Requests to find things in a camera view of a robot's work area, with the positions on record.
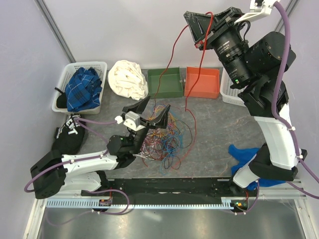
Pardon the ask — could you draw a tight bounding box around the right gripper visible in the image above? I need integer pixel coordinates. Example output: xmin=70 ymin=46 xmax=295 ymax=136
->
xmin=185 ymin=6 xmax=254 ymax=88

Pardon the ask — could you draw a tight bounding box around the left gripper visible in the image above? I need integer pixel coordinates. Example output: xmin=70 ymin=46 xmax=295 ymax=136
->
xmin=124 ymin=96 xmax=170 ymax=154

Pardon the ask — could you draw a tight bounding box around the red cable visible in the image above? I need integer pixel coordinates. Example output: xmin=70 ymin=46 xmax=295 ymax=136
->
xmin=141 ymin=11 xmax=215 ymax=180

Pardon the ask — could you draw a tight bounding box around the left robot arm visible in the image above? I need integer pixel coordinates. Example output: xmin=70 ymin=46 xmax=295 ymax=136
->
xmin=24 ymin=96 xmax=170 ymax=199

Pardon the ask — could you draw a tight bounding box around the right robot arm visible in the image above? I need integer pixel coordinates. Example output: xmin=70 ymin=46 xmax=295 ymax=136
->
xmin=183 ymin=7 xmax=307 ymax=196

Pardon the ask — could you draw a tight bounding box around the green tray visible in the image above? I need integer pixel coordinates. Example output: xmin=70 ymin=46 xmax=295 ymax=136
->
xmin=147 ymin=67 xmax=184 ymax=99

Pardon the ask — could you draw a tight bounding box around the white crumpled cloth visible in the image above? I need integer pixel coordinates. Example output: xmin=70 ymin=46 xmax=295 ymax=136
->
xmin=108 ymin=60 xmax=149 ymax=101

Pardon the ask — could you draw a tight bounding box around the orange tray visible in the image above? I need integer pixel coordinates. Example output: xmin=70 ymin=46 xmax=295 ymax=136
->
xmin=184 ymin=67 xmax=220 ymax=99

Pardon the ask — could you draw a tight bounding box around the blue plaid cloth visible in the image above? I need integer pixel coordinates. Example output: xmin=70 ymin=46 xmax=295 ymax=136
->
xmin=65 ymin=67 xmax=102 ymax=112

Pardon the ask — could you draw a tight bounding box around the white basket with clothes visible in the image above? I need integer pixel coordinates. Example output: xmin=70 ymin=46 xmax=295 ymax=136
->
xmin=56 ymin=61 xmax=107 ymax=115

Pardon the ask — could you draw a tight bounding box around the empty white basket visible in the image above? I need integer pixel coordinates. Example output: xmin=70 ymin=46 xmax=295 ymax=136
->
xmin=220 ymin=69 xmax=245 ymax=107

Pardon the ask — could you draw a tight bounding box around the black printed t-shirt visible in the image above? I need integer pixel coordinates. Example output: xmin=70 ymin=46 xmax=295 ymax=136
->
xmin=51 ymin=114 xmax=85 ymax=155

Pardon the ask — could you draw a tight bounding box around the blue fleece cloth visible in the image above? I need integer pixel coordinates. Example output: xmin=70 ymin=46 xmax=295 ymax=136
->
xmin=228 ymin=144 xmax=285 ymax=187

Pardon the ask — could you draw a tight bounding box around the brown cable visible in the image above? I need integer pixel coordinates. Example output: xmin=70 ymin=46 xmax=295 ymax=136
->
xmin=139 ymin=104 xmax=194 ymax=170

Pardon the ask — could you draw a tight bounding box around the yellow cable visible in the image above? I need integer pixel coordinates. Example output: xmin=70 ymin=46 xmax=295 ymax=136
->
xmin=147 ymin=104 xmax=180 ymax=140

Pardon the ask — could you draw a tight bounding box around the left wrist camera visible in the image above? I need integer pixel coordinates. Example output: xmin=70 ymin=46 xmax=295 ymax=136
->
xmin=115 ymin=111 xmax=145 ymax=131

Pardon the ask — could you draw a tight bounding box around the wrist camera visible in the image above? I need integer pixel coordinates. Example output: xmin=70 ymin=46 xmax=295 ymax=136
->
xmin=234 ymin=0 xmax=277 ymax=24
xmin=115 ymin=111 xmax=145 ymax=131

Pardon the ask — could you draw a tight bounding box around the pink cable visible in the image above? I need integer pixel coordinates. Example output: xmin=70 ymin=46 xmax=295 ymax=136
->
xmin=138 ymin=126 xmax=172 ymax=160

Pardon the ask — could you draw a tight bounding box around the blue cable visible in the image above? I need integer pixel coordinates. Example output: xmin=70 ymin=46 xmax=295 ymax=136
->
xmin=154 ymin=104 xmax=186 ymax=175

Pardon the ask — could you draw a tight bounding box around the white cable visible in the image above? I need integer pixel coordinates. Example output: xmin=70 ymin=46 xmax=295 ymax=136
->
xmin=133 ymin=149 xmax=160 ymax=160

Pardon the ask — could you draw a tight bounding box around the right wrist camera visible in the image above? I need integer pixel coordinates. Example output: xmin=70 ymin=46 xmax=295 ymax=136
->
xmin=234 ymin=0 xmax=277 ymax=24

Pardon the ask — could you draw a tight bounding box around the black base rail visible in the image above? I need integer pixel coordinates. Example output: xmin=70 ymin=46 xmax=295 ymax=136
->
xmin=81 ymin=177 xmax=260 ymax=206

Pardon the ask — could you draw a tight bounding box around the right aluminium frame post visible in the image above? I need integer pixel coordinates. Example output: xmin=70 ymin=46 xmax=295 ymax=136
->
xmin=274 ymin=0 xmax=300 ymax=32

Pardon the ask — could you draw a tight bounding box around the aluminium frame post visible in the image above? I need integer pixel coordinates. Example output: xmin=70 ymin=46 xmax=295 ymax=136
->
xmin=274 ymin=0 xmax=300 ymax=32
xmin=34 ymin=0 xmax=76 ymax=63

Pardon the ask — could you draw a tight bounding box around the light blue cable duct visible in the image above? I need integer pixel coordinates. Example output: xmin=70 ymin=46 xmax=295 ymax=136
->
xmin=46 ymin=198 xmax=234 ymax=210

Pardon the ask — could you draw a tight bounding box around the left aluminium frame post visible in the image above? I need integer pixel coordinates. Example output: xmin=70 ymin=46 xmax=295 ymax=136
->
xmin=34 ymin=0 xmax=76 ymax=63

